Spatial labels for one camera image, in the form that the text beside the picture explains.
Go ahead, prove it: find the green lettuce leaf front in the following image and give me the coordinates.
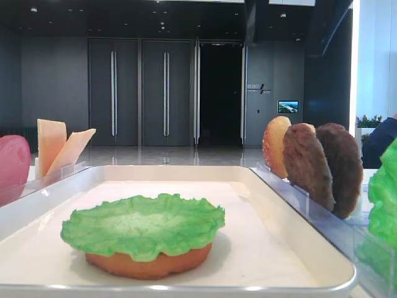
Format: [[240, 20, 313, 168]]
[[60, 193, 225, 262]]

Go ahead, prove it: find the green lettuce leaf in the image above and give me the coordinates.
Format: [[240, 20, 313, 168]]
[[355, 141, 396, 296], [60, 193, 225, 262]]

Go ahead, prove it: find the upright bread slice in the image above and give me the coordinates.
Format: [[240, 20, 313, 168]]
[[262, 116, 291, 179]]

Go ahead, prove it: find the brown meat patty front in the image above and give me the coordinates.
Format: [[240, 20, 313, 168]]
[[283, 123, 335, 212]]

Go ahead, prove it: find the brown meat patty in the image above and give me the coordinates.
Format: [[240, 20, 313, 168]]
[[316, 123, 363, 219], [283, 123, 335, 212]]

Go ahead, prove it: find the leaning cheese slice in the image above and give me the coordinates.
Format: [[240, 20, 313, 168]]
[[47, 129, 96, 174]]

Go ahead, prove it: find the round bread slice on tray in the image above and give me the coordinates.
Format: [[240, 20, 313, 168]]
[[85, 243, 212, 280]]

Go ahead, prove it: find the brown meat patty rear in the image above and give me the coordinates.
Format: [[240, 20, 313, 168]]
[[316, 123, 363, 219]]

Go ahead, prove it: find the tall cheese slice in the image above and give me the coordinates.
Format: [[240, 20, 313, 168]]
[[37, 119, 67, 176]]

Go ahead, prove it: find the red tomato slice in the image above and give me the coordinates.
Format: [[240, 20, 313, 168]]
[[1, 135, 31, 207]]

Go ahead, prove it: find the green lettuce leaf rear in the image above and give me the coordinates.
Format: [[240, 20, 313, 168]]
[[355, 141, 396, 296]]

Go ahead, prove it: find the white paper tray liner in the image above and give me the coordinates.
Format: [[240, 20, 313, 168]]
[[1, 181, 316, 289]]

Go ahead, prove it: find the white rectangular tray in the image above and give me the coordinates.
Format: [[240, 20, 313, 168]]
[[1, 165, 357, 297]]

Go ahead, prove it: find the flower planter box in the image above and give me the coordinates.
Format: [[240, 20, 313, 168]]
[[355, 115, 383, 147]]

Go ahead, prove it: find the clear acrylic right rack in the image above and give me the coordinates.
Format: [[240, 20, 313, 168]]
[[249, 161, 397, 298]]

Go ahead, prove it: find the clear acrylic rack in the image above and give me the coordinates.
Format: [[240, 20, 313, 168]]
[[249, 161, 397, 298], [1, 161, 87, 207]]

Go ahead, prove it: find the person in dark shirt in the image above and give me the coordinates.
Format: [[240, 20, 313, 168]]
[[362, 114, 396, 169]]

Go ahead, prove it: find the clear acrylic left rack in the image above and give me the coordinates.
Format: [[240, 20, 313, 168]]
[[1, 161, 87, 207]]

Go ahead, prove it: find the small wall screen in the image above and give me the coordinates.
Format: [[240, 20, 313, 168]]
[[278, 101, 299, 114]]

